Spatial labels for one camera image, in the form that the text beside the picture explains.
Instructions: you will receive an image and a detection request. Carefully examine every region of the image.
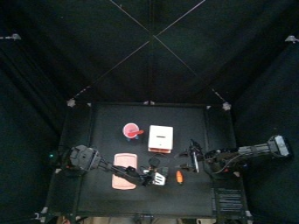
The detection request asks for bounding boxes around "orange toy carrot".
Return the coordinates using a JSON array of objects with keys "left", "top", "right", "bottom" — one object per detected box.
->
[{"left": 174, "top": 170, "right": 184, "bottom": 186}]

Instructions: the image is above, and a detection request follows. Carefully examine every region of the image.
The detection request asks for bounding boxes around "white rectangular box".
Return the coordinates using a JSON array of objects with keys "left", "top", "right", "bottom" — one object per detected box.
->
[{"left": 146, "top": 124, "right": 174, "bottom": 154}]

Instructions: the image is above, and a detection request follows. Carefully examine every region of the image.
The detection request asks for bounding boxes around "pink plastic tray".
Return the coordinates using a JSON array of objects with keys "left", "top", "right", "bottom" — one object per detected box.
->
[{"left": 110, "top": 152, "right": 138, "bottom": 191}]

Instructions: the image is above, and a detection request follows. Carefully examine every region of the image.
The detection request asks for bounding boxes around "red toy spoon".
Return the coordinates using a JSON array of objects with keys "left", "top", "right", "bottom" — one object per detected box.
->
[{"left": 128, "top": 129, "right": 145, "bottom": 137}]

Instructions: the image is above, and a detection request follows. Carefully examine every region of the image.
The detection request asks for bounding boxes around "red toy cup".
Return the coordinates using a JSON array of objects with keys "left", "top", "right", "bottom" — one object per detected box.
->
[{"left": 121, "top": 122, "right": 141, "bottom": 140}]

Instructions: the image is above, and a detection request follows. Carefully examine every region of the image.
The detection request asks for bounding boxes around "white text label sticker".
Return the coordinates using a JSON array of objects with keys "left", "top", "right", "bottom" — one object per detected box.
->
[{"left": 214, "top": 187, "right": 245, "bottom": 214}]

